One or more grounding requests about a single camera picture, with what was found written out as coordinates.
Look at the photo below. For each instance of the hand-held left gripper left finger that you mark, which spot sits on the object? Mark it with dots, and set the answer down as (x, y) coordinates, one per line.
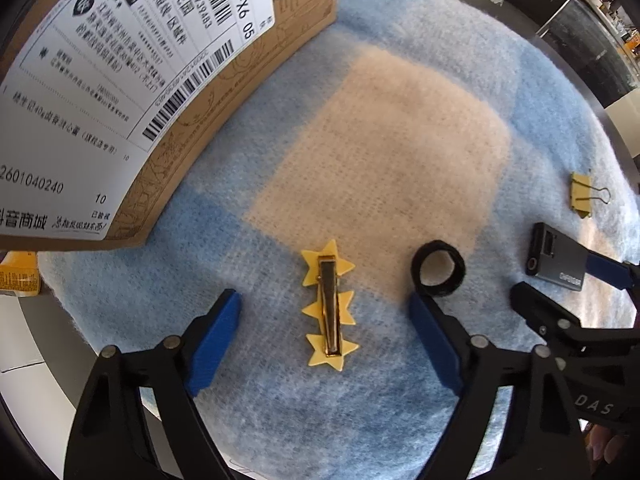
(212, 345)

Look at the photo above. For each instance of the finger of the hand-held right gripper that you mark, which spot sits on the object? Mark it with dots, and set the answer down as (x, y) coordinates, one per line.
(607, 270)
(542, 310)

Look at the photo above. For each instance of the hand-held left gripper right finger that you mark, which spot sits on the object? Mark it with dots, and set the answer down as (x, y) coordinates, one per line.
(434, 345)

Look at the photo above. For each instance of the small dark grey device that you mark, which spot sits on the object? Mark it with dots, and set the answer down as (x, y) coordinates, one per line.
(555, 260)

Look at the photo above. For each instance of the yellow star hair clip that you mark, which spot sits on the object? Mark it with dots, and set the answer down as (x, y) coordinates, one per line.
(330, 305)

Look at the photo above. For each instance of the dark round desktop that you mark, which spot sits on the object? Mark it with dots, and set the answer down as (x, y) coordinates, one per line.
(500, 15)

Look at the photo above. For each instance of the person's right hand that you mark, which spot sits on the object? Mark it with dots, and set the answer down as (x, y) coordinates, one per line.
(600, 447)

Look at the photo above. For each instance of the yellow binder clip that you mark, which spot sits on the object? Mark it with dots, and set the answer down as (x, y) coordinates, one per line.
(581, 194)

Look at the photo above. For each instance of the yellow packet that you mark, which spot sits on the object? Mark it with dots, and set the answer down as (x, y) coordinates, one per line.
(17, 275)

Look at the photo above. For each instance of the blue and beige checked blanket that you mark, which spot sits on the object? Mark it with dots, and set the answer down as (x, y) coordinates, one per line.
(400, 135)

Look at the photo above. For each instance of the black glass cabinet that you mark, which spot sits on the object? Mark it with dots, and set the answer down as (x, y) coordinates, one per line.
(590, 45)

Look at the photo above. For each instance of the cardboard box with white label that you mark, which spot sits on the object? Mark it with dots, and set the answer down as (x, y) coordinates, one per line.
(150, 85)

